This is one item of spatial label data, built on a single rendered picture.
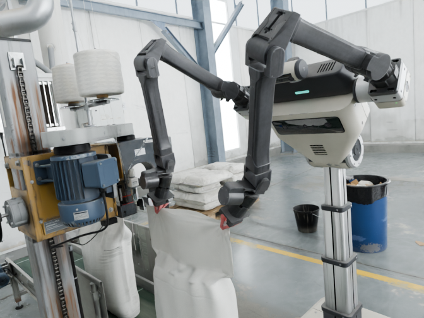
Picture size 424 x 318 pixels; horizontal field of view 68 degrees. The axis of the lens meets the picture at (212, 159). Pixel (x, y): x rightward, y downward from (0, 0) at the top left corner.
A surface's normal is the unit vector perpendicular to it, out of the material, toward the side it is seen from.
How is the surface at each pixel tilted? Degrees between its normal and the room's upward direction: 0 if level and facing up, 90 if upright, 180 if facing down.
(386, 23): 90
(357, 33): 90
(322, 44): 119
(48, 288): 90
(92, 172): 90
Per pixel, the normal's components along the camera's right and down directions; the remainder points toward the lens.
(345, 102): -0.54, -0.65
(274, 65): 0.45, 0.50
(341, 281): -0.72, 0.17
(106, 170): 0.94, -0.06
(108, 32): 0.72, 0.02
